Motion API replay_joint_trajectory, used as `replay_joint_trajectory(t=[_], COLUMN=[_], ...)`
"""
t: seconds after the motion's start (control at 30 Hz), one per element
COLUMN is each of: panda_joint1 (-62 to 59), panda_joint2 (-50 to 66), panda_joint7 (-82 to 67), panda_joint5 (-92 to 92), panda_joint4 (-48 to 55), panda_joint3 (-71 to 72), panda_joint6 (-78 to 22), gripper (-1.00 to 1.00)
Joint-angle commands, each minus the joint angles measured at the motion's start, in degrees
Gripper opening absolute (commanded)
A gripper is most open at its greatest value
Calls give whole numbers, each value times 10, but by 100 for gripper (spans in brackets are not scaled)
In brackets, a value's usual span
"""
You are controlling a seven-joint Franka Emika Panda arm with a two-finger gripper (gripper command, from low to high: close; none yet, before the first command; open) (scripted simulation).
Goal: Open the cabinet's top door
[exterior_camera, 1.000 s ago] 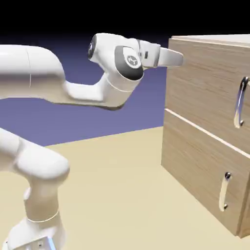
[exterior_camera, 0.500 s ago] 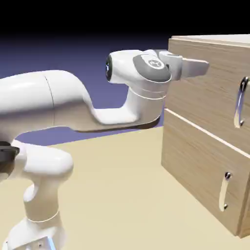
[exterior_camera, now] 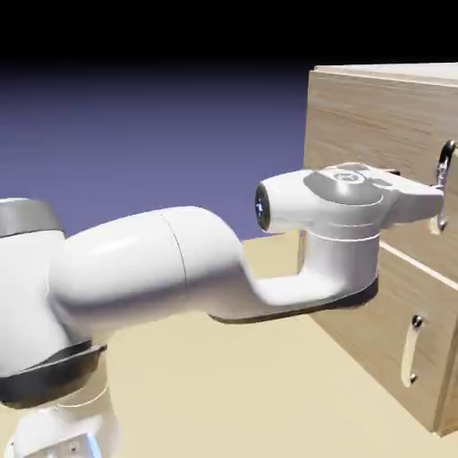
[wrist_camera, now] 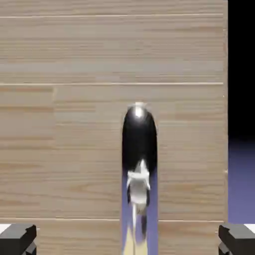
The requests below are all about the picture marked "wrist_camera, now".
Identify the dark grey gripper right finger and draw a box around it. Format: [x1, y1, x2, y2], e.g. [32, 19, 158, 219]
[218, 223, 255, 255]

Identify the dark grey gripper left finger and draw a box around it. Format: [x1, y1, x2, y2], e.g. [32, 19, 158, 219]
[0, 223, 38, 255]

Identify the light wood cabinet front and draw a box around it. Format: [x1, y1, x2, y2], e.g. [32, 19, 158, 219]
[35, 218, 224, 255]
[0, 15, 224, 85]

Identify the light wood cabinet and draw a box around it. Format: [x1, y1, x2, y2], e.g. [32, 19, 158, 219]
[0, 15, 224, 85]
[35, 218, 224, 255]
[0, 0, 229, 255]

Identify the light wood cabinet door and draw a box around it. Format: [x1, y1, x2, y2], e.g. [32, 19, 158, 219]
[0, 83, 224, 221]

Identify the curved shiny dark metal handle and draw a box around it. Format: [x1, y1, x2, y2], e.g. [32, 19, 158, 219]
[121, 102, 159, 255]

